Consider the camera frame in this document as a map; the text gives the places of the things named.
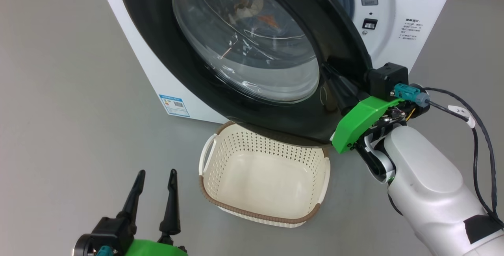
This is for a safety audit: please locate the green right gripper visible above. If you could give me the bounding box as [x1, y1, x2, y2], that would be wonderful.
[323, 64, 405, 154]

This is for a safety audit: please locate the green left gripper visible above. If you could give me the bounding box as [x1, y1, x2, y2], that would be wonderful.
[117, 169, 189, 256]

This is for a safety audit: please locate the blue garment with orange patches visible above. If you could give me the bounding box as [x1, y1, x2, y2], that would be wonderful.
[234, 0, 282, 30]

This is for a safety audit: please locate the black glass washing machine door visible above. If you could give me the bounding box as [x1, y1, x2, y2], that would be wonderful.
[116, 0, 373, 147]

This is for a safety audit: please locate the white front-load washing machine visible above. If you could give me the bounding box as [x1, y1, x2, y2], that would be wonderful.
[93, 0, 461, 124]

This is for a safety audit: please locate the cream perforated laundry basket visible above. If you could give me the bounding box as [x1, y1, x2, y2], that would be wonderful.
[199, 121, 331, 228]

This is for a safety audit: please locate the blue energy label sticker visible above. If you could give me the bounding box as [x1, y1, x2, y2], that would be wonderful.
[159, 94, 190, 118]

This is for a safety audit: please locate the teal right camera connector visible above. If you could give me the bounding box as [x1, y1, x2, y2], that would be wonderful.
[394, 83, 431, 108]

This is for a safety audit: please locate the black right camera cable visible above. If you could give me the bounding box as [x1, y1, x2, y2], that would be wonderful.
[423, 87, 504, 227]

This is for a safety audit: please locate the white right cable tag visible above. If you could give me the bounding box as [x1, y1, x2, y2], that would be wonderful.
[448, 105, 476, 129]

